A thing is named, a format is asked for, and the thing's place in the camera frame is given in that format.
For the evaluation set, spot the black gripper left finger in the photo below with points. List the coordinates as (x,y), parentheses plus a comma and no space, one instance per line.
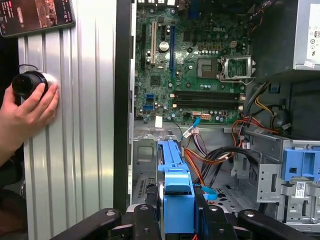
(147,225)

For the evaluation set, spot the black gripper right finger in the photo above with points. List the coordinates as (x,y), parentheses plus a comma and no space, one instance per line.
(215,225)

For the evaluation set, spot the hard disk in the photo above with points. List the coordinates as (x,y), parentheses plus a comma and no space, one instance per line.
(178,175)

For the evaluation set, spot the metal disk bay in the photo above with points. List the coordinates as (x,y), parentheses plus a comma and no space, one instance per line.
(145,155)

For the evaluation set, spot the person's right hand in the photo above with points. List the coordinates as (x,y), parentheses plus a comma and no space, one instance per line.
(30,117)

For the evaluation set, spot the metal drive cage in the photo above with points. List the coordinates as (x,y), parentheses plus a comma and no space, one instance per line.
(270,175)

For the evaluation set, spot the blue plastic drive latch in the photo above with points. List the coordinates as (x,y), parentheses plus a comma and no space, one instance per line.
(295,165)

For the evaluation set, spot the black RAM slot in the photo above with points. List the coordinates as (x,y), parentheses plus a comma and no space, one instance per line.
(207,102)
(207,93)
(207,106)
(207,97)

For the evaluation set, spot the round grey speaker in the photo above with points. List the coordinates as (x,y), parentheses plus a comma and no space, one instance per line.
(281,118)

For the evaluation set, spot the black open PC case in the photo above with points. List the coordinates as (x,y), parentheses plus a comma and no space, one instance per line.
(122,100)

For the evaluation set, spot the person's dark clothing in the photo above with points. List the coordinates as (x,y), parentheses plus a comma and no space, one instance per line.
(10,212)

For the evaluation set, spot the green motherboard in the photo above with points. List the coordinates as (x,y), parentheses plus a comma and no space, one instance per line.
(190,82)

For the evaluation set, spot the metal locking lever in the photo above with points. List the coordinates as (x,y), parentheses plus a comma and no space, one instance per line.
(235,80)

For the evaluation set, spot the CPU socket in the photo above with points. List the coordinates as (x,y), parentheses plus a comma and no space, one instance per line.
(207,68)

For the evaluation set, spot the metal socket cover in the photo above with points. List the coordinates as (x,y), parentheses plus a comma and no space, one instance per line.
(237,59)

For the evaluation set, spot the long black expansion slot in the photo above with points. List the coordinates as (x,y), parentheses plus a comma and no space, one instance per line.
(143,47)

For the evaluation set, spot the long blue expansion slot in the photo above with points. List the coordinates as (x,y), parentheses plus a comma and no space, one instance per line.
(172,47)

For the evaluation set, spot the silver coin battery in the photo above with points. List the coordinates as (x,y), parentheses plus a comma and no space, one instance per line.
(164,46)

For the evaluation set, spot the white expansion slot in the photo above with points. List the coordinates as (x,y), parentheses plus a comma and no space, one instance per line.
(153,42)

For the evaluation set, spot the short black expansion slot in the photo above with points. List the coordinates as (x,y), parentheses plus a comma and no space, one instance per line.
(163,32)

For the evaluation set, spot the silver power supply unit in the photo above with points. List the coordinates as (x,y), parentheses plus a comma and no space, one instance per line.
(305,37)

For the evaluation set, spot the black smartphone lit screen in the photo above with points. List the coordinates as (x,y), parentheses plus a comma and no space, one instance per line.
(37,15)

